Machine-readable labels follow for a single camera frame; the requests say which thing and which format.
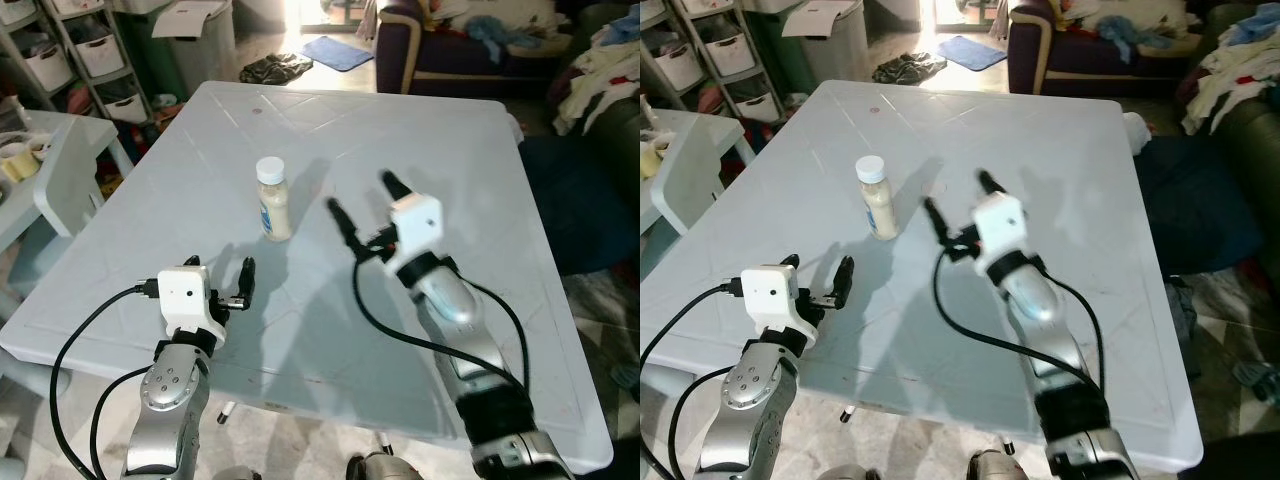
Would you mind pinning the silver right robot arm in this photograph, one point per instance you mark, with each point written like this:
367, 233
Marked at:
1050, 340
470, 340

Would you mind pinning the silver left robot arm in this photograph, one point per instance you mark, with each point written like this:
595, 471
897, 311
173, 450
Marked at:
745, 400
168, 400

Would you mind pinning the white-capped cream drink bottle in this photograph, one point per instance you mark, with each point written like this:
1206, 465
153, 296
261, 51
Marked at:
878, 203
273, 205

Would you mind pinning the white plastic chair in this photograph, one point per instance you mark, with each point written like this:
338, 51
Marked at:
68, 185
690, 175

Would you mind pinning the dark purple sofa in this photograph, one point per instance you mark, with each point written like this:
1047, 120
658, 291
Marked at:
1065, 60
430, 60

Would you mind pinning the blue floor mat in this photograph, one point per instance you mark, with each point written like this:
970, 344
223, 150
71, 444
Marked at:
972, 53
338, 53

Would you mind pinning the dark crumpled floor cloth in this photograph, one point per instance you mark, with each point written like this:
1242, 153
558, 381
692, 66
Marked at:
275, 68
908, 68

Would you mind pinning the white storage bin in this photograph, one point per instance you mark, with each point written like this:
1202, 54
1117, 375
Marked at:
675, 68
48, 68
728, 55
756, 107
126, 107
100, 55

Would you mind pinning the yellowish plastic cup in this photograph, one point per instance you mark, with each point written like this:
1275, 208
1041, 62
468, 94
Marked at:
655, 155
14, 162

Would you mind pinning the grey left robot knee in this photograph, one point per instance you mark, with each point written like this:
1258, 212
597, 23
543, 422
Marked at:
235, 473

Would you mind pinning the grey robot knee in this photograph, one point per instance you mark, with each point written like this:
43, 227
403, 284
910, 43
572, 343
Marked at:
372, 467
235, 473
993, 466

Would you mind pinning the dark blue cushion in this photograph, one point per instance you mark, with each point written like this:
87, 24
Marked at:
1195, 200
575, 200

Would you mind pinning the blue cloth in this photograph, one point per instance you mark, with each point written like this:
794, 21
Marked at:
495, 35
1130, 35

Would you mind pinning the dark green armchair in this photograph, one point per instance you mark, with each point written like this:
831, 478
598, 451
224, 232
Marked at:
1262, 150
625, 160

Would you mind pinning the green bin with grey lid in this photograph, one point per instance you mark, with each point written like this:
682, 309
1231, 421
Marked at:
195, 55
825, 55

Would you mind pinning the blue sandal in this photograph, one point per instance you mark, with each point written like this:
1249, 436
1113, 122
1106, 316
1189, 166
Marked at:
1258, 380
627, 378

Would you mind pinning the grey right robot knee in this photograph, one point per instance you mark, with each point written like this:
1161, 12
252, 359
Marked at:
993, 466
372, 467

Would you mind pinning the white clothes pile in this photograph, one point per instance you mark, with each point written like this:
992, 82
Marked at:
595, 85
1225, 80

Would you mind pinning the white paper sheet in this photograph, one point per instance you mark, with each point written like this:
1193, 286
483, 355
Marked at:
190, 17
822, 17

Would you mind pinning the grey storage shelf rack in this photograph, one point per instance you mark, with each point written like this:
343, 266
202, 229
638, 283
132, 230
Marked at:
690, 25
60, 30

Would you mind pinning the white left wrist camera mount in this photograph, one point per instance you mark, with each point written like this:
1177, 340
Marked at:
183, 298
770, 296

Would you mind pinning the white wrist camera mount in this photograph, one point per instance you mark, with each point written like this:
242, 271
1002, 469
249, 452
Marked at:
183, 298
415, 222
770, 296
1001, 225

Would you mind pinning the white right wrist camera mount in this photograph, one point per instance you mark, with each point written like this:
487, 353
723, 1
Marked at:
415, 222
1001, 225

